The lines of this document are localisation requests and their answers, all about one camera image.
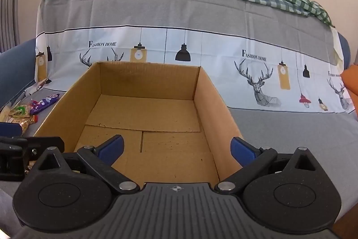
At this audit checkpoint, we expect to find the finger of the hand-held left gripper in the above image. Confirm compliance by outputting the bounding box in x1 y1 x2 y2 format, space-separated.
0 122 23 139
0 136 65 154

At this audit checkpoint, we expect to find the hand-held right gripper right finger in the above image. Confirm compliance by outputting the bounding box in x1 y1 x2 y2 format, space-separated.
214 137 320 196

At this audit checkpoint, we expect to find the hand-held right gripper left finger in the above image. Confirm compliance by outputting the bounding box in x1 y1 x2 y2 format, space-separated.
35 135 140 195

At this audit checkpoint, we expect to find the clear bag of crackers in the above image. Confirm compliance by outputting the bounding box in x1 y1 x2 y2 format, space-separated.
0 113 37 135

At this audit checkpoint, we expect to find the purple snack packet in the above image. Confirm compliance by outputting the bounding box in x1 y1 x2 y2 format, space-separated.
30 93 60 114

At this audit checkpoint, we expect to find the brown cardboard box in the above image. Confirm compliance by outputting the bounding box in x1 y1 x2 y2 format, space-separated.
33 61 243 186

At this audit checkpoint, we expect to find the blue cushion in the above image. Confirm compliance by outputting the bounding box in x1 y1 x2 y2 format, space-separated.
0 32 351 112

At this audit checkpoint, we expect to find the orange cushion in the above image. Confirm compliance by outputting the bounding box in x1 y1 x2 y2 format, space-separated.
343 64 358 119

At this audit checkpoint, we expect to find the printed grey sofa cover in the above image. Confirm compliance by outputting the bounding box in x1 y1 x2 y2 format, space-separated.
0 0 358 239

